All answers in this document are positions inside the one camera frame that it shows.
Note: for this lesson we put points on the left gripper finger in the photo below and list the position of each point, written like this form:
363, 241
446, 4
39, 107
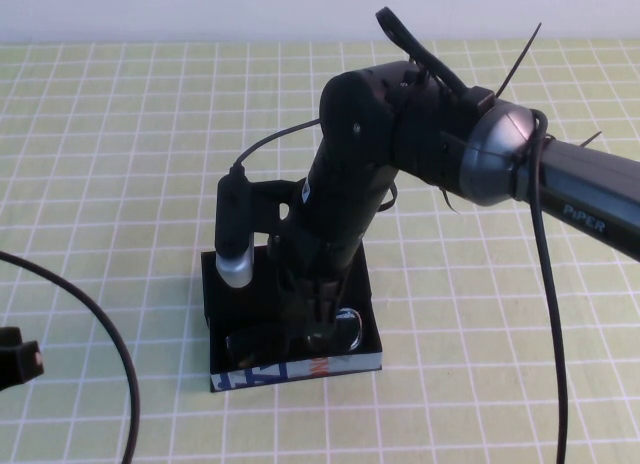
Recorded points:
9, 335
22, 366

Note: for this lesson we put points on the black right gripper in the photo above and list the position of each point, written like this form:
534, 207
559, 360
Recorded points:
320, 254

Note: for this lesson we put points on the black framed glasses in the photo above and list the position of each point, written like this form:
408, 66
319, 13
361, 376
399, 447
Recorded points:
350, 329

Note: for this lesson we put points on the black glasses case box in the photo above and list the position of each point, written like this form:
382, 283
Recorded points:
360, 314

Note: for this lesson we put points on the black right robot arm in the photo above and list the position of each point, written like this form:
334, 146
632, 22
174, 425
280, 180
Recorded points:
575, 184

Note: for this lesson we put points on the green white-grid tablecloth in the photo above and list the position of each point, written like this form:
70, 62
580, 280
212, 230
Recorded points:
125, 109

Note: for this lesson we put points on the black zip tie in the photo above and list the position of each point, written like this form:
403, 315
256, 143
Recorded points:
520, 64
590, 140

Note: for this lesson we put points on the right wrist camera silver tip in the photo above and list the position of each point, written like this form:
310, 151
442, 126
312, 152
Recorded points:
233, 234

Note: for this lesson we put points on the black right camera mount bracket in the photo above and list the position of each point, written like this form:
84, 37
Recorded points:
272, 204

